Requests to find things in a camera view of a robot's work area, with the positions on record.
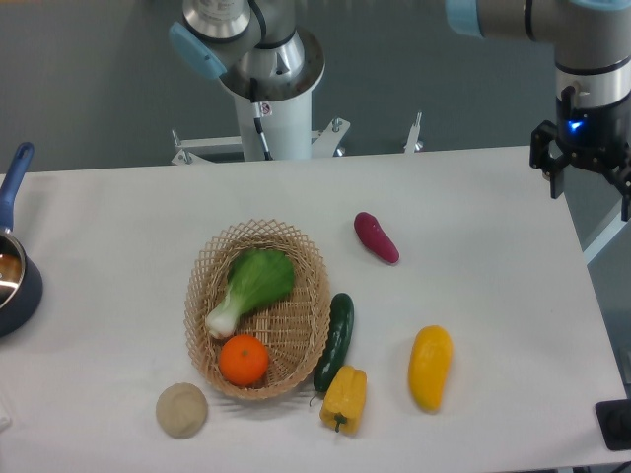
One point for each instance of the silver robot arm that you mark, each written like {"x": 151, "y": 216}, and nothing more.
{"x": 591, "y": 42}

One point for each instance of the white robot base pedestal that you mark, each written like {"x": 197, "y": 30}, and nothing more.
{"x": 265, "y": 61}

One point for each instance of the beige steamed bun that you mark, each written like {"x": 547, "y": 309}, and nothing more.
{"x": 181, "y": 410}

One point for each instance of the yellow mango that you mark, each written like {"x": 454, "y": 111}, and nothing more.
{"x": 429, "y": 367}

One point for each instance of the blue saucepan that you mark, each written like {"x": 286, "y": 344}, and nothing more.
{"x": 21, "y": 281}

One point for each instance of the orange fruit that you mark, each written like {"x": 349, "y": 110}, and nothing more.
{"x": 243, "y": 360}

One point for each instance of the black device at edge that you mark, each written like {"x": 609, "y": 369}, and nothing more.
{"x": 614, "y": 421}

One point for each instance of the green bok choy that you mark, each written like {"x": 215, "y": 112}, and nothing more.
{"x": 256, "y": 279}

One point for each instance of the green cucumber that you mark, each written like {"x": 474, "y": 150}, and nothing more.
{"x": 341, "y": 325}

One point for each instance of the purple sweet potato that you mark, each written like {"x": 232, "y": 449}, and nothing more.
{"x": 373, "y": 237}

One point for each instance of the woven wicker basket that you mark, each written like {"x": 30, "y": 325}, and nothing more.
{"x": 293, "y": 330}

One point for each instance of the yellow bell pepper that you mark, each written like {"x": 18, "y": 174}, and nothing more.
{"x": 344, "y": 401}

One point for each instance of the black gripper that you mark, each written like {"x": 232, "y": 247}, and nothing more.
{"x": 591, "y": 138}

